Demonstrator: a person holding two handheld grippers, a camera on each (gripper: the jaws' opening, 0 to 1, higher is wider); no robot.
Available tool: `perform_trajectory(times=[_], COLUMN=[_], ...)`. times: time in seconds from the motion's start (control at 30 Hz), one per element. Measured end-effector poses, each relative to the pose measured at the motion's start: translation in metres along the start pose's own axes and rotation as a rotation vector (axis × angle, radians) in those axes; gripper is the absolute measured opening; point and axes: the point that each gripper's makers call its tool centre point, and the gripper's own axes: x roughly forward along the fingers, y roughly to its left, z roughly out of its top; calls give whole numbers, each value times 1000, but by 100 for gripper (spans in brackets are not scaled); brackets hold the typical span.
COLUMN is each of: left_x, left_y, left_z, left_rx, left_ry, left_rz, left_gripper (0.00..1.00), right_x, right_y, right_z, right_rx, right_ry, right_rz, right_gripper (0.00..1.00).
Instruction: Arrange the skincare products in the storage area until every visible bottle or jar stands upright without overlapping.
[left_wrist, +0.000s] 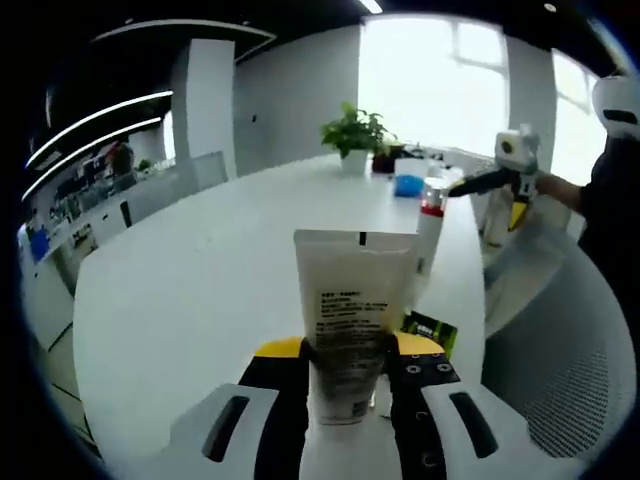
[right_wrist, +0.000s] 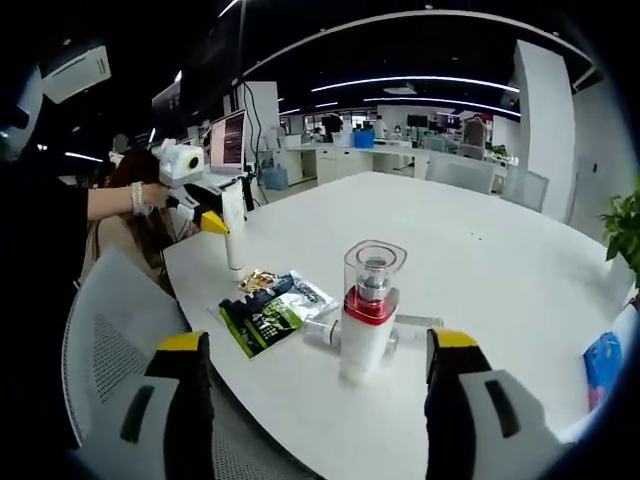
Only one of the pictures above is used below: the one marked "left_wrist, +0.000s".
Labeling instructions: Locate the blue packet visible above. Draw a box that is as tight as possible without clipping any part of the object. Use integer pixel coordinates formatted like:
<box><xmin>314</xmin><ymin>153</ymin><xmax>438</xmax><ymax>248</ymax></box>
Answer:
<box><xmin>393</xmin><ymin>173</ymin><xmax>424</xmax><ymax>198</ymax></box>

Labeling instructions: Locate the person in dark clothing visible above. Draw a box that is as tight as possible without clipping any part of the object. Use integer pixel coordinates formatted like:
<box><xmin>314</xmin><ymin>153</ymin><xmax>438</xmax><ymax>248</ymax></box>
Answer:
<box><xmin>576</xmin><ymin>132</ymin><xmax>640</xmax><ymax>362</ymax></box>

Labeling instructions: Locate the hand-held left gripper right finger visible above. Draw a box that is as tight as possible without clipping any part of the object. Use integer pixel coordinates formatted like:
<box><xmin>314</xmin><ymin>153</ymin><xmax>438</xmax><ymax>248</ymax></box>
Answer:
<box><xmin>382</xmin><ymin>332</ymin><xmax>569</xmax><ymax>480</ymax></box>

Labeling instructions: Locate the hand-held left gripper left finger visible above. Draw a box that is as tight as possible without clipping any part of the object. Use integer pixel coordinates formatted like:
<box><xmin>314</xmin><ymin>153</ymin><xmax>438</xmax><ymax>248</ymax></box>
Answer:
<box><xmin>167</xmin><ymin>336</ymin><xmax>315</xmax><ymax>480</ymax></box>

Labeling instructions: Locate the white chest device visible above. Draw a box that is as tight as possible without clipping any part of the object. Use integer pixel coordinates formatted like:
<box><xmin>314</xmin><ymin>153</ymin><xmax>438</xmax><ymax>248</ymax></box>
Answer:
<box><xmin>591</xmin><ymin>73</ymin><xmax>640</xmax><ymax>142</ymax></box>

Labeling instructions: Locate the grey mesh office chair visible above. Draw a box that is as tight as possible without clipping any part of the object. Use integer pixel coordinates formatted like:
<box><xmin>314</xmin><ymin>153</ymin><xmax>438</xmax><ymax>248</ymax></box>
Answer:
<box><xmin>480</xmin><ymin>199</ymin><xmax>639</xmax><ymax>462</ymax></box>

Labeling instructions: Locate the green plant in white pot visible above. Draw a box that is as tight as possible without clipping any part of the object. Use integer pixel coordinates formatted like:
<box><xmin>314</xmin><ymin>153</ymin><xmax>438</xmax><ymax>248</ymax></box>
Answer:
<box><xmin>319</xmin><ymin>101</ymin><xmax>400</xmax><ymax>175</ymax></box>

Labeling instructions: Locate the green black skincare sachet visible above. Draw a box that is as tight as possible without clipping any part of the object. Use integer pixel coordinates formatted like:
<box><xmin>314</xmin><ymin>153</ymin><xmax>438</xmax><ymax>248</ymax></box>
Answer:
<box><xmin>401</xmin><ymin>309</ymin><xmax>459</xmax><ymax>360</ymax></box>

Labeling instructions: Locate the white skincare bottle red band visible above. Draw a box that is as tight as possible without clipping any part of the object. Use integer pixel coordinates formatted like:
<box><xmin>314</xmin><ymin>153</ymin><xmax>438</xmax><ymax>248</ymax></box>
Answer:
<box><xmin>415</xmin><ymin>176</ymin><xmax>449</xmax><ymax>275</ymax></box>

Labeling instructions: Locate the dark red pot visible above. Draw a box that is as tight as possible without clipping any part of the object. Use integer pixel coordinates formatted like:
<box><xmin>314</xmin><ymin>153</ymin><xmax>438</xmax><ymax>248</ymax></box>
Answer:
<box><xmin>371</xmin><ymin>143</ymin><xmax>406</xmax><ymax>174</ymax></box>

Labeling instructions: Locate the white card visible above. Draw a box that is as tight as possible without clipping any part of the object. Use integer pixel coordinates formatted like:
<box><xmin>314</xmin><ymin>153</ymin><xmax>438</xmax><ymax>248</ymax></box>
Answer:
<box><xmin>394</xmin><ymin>157</ymin><xmax>436</xmax><ymax>177</ymax></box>

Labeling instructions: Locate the white skincare tube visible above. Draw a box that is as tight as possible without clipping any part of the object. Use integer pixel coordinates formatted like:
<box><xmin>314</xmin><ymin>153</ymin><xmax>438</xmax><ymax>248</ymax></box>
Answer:
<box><xmin>292</xmin><ymin>228</ymin><xmax>417</xmax><ymax>429</ymax></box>

